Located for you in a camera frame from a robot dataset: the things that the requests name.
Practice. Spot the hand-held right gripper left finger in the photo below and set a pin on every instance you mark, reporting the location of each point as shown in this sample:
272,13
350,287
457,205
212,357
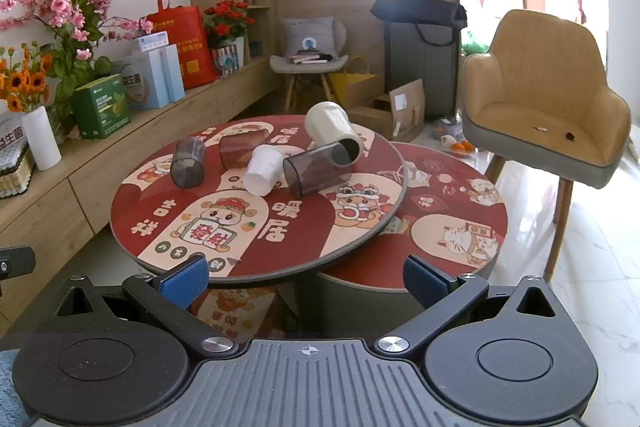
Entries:
184,281

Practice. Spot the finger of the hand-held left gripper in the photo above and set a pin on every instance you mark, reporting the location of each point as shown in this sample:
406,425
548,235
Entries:
17,263

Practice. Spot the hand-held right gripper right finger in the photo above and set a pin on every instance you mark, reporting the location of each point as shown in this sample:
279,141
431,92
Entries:
424,282

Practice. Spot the small white cup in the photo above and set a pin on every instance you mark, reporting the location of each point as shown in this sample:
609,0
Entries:
261,172

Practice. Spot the brown transparent cup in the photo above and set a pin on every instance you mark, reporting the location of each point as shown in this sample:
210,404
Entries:
240,152

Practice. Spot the dark grey transparent cup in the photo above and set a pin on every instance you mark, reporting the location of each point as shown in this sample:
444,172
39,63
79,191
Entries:
312,172

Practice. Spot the large cream cup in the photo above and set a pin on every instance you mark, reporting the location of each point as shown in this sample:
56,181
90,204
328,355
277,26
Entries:
330,127

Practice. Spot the small printed stool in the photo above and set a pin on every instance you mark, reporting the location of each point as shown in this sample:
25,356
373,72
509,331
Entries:
235,312

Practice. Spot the low round red printed table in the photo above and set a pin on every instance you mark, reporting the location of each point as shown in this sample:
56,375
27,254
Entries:
450,207

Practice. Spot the woven gift basket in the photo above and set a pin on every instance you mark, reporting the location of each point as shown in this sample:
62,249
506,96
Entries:
12,157

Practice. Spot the wooden sideboard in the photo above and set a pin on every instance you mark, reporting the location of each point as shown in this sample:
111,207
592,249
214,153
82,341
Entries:
100,177

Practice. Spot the tall round red printed table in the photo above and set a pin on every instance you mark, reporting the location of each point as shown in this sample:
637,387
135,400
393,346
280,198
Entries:
295,227

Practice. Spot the blue cloth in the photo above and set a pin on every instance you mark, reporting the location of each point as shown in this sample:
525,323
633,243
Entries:
10,387

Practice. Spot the white cylinder vase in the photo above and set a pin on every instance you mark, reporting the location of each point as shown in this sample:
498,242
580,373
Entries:
41,139

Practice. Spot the oranges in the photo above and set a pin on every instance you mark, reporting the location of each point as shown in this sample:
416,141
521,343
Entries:
462,146

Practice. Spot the clear plastic bag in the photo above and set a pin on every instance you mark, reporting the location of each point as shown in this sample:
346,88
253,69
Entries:
446,128

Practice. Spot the green box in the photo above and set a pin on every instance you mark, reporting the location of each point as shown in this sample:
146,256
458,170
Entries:
102,109

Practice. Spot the cardboard box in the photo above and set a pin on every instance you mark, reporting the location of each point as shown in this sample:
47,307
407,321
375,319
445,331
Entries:
407,107

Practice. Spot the sunflower bouquet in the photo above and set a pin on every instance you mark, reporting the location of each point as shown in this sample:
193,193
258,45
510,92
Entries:
25,82

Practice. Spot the light blue carton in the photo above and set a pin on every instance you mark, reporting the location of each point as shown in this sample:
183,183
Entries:
152,79

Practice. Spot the yellow paper bag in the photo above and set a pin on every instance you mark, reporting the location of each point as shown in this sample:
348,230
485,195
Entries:
350,87

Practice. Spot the grey suitcase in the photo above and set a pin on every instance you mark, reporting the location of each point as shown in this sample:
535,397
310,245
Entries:
420,72

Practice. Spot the striped flower pot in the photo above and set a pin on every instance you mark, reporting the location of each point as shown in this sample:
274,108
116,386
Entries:
227,59

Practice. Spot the red gift bag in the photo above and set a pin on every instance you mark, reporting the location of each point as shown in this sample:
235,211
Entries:
187,42

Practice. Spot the small white box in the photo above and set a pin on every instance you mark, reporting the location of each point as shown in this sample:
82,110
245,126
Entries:
149,43

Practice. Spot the green bag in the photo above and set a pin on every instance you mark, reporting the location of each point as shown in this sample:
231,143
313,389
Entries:
474,46

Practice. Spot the tan armchair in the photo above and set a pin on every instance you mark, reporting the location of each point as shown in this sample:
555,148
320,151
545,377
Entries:
545,72

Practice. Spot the pink booklet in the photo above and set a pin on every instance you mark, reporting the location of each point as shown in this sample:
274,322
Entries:
306,58

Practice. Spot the grey shell chair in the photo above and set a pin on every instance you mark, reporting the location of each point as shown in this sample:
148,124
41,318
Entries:
340,42

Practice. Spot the red rose plant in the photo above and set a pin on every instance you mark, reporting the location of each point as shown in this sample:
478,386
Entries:
230,19

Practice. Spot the black bag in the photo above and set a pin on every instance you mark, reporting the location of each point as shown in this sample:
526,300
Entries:
420,9

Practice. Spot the grey printed cushion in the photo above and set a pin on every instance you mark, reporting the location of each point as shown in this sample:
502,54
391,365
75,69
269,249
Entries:
305,34

